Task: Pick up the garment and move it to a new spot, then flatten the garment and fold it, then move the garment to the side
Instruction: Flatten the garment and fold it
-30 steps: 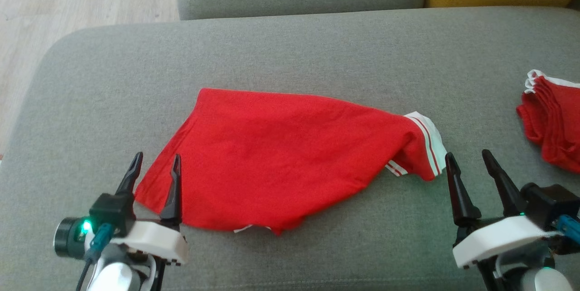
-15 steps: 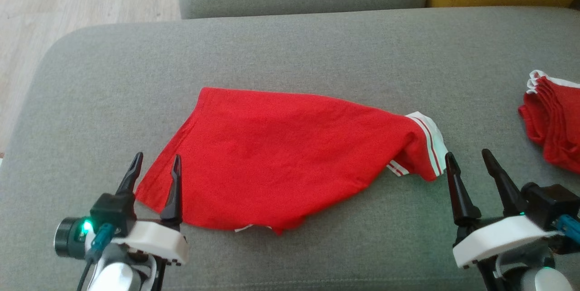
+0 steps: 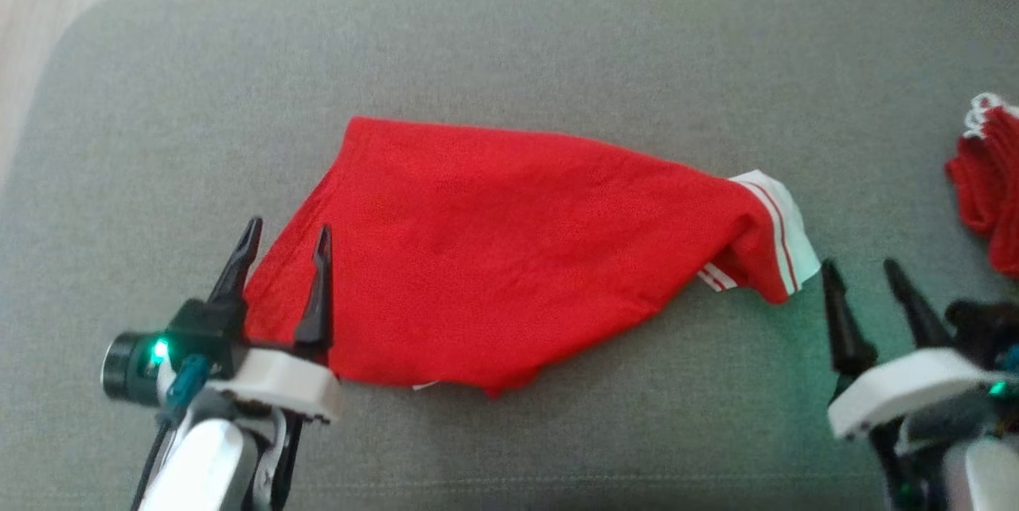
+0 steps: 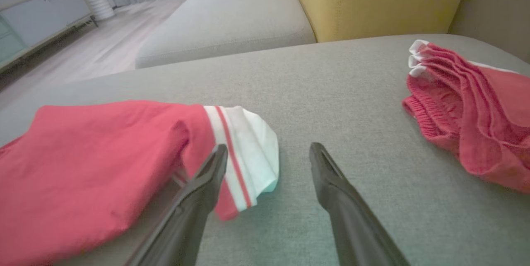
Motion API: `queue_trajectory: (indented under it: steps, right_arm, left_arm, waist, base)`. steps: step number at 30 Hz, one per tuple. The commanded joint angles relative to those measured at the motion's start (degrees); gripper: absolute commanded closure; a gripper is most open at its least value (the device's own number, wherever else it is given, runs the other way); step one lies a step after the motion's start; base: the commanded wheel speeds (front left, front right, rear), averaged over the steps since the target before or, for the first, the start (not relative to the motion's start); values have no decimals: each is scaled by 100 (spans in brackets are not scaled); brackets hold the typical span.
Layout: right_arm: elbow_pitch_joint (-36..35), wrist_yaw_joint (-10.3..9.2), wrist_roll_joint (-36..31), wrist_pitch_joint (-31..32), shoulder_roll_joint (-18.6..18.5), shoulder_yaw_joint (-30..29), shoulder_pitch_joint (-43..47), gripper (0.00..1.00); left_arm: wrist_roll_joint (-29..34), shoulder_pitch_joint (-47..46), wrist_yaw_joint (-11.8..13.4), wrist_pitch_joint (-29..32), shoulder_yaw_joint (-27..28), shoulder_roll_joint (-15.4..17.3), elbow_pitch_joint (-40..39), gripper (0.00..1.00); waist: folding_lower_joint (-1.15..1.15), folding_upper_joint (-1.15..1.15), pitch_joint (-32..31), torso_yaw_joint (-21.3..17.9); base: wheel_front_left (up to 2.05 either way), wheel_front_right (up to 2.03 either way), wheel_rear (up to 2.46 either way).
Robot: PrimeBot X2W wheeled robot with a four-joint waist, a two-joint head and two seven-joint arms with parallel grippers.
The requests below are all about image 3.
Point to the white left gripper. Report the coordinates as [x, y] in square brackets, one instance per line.
[286, 384]

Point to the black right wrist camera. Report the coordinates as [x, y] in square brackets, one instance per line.
[983, 328]

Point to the grey fabric sofa seat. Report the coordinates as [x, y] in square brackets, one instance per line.
[557, 49]

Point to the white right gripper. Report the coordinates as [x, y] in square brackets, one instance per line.
[899, 392]

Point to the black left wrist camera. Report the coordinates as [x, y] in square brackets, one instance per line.
[203, 332]

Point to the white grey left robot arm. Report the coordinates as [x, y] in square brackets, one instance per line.
[199, 463]

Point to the red white numbered jersey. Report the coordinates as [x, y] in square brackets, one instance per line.
[509, 256]

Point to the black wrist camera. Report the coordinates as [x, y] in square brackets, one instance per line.
[983, 328]
[203, 332]

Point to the red shorts with white stripe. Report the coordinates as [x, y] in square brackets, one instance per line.
[991, 185]

